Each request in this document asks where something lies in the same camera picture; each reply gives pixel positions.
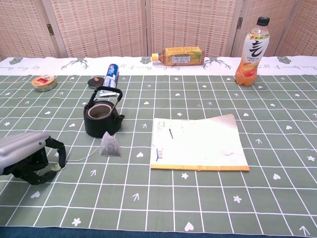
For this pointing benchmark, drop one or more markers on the left black-silver robot hand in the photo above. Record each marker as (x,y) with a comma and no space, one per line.
(22,146)

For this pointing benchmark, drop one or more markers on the black cast-iron teapot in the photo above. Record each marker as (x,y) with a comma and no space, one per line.
(99,127)

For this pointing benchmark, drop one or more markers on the black teapot lid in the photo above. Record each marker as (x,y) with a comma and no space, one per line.
(96,83)

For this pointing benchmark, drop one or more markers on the yellow-label tea bottle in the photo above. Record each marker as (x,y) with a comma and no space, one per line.
(180,57)

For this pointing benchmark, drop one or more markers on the round tin with red label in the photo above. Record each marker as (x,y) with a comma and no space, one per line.
(44,83)

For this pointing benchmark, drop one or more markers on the blue-white toothpaste tube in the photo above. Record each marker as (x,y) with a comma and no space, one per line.
(110,74)

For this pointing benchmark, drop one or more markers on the woven bamboo folding screen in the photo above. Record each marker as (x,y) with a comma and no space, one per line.
(99,27)

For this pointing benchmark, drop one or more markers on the white notebook with yellow edge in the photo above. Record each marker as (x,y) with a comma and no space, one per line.
(198,146)

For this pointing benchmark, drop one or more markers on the green grid tablecloth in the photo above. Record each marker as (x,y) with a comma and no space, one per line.
(198,198)

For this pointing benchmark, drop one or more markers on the orange drink bottle black cap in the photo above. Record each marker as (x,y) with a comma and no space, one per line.
(250,62)

